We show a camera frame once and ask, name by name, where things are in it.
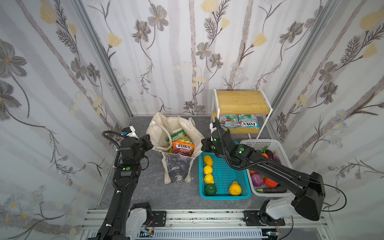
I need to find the large yellow citrus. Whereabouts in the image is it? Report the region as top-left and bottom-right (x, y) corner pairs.
(229, 182), (242, 196)

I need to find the red tomato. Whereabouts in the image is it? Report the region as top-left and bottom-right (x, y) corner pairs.
(264, 178), (279, 188)

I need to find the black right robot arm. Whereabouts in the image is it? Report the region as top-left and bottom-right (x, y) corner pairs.
(202, 119), (326, 226)

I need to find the yellow lemon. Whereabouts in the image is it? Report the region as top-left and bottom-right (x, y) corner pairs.
(203, 166), (213, 175)
(204, 174), (215, 184)
(203, 155), (214, 167)

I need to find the dark cucumber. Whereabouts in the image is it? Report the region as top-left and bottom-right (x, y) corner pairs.
(256, 186), (287, 194)

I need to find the red green candy bag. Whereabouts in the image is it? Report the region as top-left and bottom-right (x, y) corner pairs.
(219, 115), (241, 129)

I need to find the purple eggplant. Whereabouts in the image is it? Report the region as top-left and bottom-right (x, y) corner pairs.
(265, 149), (281, 164)

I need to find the white plastic basket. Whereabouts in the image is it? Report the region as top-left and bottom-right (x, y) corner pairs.
(240, 139), (293, 198)

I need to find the white wooden shelf rack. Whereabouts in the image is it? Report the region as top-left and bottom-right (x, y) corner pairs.
(211, 89), (273, 139)

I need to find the green snack bag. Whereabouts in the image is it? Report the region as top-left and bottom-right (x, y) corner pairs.
(166, 130), (193, 144)

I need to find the teal plastic basket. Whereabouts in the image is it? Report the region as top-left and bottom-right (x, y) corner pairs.
(199, 152), (251, 201)

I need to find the orange snack bag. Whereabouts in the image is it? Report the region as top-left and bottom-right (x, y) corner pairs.
(173, 142), (195, 157)

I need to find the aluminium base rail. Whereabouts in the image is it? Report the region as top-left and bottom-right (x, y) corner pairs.
(79, 208), (331, 240)

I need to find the cream canvas tote bag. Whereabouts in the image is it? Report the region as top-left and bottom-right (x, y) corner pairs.
(147, 113), (204, 184)

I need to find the green avocado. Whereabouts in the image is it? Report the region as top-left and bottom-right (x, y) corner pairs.
(204, 184), (217, 197)

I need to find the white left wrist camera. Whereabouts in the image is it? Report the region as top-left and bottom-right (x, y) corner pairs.
(121, 126), (138, 139)

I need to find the purple onion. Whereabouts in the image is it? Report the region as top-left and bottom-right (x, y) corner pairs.
(251, 173), (264, 188)

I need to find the Fox's candy bag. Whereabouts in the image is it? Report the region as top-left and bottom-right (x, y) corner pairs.
(239, 115), (260, 129)

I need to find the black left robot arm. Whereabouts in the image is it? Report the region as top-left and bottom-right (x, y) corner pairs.
(92, 135), (154, 240)

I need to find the yellow lemon top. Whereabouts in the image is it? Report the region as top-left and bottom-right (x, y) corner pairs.
(203, 155), (214, 167)

